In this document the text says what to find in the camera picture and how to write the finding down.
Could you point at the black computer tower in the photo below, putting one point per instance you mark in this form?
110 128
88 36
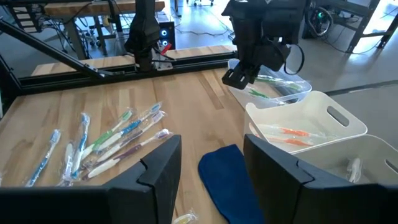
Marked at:
169 28

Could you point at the wooden workbench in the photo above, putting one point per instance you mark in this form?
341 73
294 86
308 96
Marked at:
93 6

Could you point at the grey plastic bin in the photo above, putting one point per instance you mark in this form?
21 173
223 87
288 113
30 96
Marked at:
373 155

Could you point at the clear plastic bin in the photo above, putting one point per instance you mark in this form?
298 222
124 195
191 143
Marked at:
298 90

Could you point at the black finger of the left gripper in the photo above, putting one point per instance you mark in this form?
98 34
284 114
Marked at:
239 77

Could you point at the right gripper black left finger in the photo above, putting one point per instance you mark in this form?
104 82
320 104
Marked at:
77 205

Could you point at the white plastic bin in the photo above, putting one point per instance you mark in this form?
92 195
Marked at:
311 109

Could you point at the blue wrapped toothbrush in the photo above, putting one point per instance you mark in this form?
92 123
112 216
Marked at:
81 143
43 158
130 127

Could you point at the red tag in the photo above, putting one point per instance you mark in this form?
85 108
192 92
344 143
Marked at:
166 49

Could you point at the black equipment rack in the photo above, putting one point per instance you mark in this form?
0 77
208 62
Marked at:
28 18

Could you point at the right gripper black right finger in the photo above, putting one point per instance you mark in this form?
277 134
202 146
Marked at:
326 205

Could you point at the silver metal bracket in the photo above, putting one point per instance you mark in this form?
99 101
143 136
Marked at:
161 64

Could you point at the white wrapped toothbrush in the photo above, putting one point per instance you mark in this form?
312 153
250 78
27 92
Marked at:
66 161

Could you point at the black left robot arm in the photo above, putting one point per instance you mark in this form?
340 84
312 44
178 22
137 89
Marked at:
143 31

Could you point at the blue cloth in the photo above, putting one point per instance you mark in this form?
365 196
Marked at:
227 186

